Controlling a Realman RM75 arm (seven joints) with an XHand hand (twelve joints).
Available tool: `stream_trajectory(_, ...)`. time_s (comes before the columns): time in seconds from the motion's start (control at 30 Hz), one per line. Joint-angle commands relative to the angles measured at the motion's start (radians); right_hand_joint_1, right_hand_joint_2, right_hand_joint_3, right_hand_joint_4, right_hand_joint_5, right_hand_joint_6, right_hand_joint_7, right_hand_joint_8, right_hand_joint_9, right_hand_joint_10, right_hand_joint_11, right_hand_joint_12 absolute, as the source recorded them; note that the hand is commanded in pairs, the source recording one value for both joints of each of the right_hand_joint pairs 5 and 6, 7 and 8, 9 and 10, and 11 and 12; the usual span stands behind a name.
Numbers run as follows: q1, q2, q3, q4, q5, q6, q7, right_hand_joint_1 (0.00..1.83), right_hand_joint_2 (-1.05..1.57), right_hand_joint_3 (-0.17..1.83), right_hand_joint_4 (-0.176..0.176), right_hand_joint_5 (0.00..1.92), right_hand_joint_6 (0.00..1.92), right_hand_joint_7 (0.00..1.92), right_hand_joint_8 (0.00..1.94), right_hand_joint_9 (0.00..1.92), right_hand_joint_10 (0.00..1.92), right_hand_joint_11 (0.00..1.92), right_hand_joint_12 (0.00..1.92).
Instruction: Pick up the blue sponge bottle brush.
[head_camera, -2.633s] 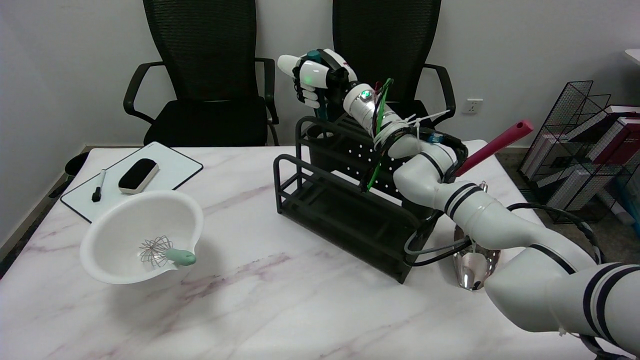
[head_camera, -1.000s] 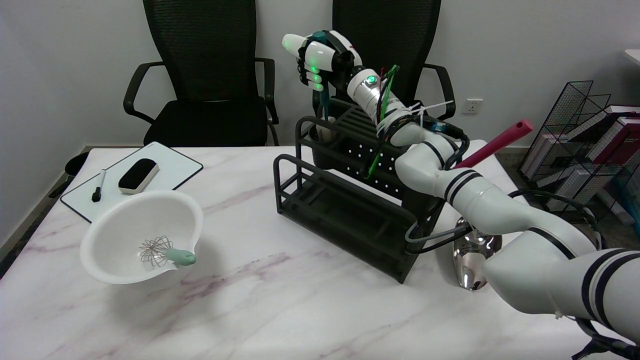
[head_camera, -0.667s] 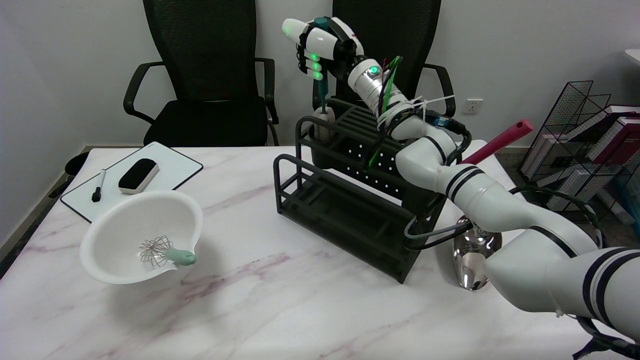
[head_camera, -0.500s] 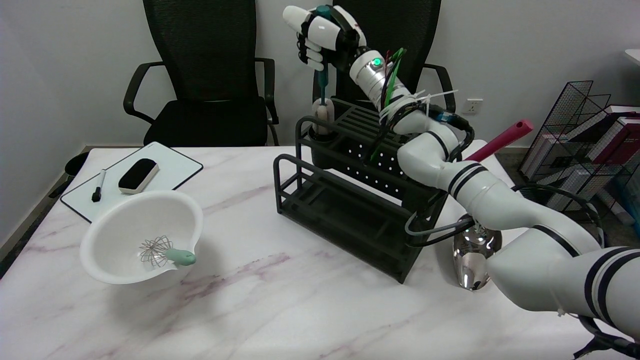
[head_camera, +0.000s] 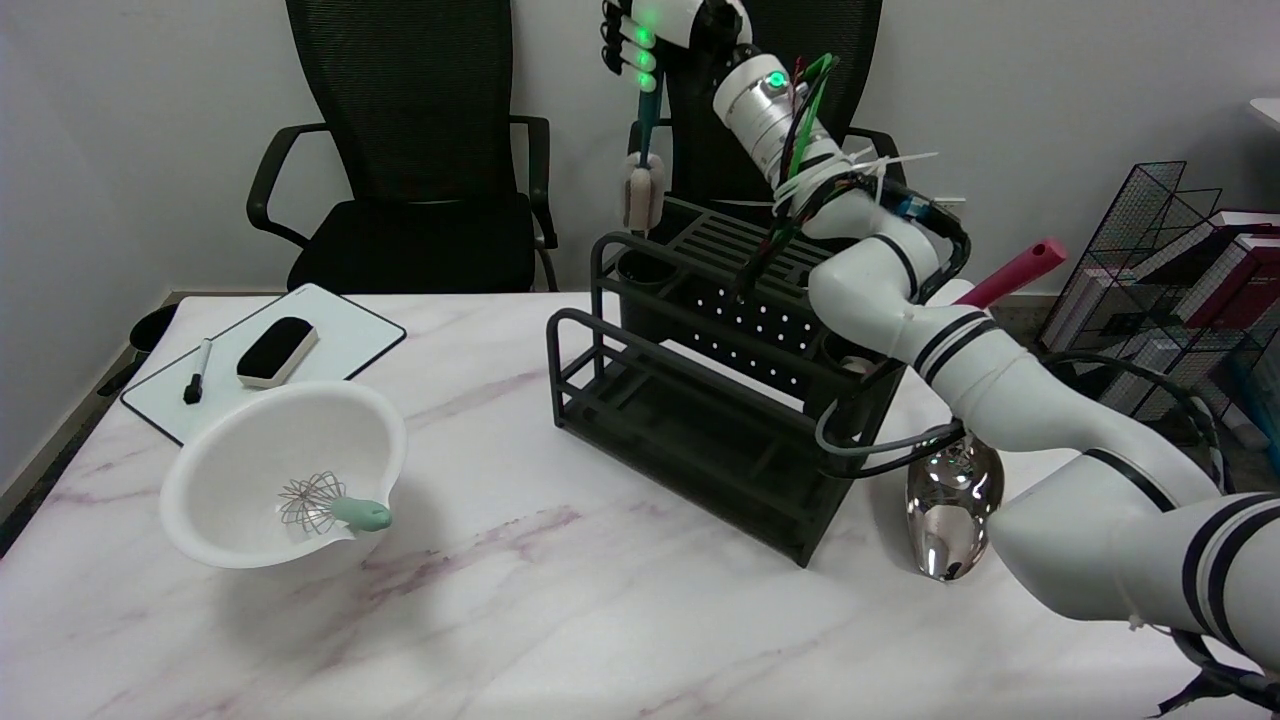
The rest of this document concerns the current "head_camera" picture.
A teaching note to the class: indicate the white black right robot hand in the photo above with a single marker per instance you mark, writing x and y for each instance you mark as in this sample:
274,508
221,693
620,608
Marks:
680,20

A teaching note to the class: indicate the blue sponge bottle brush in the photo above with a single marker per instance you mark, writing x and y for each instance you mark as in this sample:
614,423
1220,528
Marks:
643,195

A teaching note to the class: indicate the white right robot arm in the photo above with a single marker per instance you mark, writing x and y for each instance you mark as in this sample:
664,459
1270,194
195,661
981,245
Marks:
960,350

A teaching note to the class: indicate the pink bottle brush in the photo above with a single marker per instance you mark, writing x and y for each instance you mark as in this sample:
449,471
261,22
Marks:
1020,265

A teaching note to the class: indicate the black mesh office chair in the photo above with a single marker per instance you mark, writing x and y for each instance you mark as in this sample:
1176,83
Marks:
850,60
410,100

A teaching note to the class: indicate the black metal dish rack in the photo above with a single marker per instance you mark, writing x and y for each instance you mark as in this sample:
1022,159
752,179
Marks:
690,440

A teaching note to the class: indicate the small white whiteboard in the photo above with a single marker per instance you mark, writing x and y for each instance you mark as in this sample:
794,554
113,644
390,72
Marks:
340,335

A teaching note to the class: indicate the black whiteboard eraser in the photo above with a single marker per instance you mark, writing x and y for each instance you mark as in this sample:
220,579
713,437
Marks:
275,350

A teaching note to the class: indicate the shiny metal ladle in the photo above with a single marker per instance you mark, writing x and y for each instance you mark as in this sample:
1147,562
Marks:
950,510

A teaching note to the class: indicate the dark purple book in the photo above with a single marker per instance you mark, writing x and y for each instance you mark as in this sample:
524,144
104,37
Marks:
1215,250

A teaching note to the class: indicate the white book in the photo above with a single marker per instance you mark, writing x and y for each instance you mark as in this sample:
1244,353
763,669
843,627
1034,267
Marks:
1145,375

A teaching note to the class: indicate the white plastic mixing bowl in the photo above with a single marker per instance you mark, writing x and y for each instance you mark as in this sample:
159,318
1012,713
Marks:
260,440

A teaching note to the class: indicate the black whiteboard marker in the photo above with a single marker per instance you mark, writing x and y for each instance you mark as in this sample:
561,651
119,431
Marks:
195,380

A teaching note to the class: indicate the red book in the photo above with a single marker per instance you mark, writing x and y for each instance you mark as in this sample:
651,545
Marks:
1245,290

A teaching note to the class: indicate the white wall socket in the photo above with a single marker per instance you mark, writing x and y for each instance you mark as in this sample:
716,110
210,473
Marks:
950,203

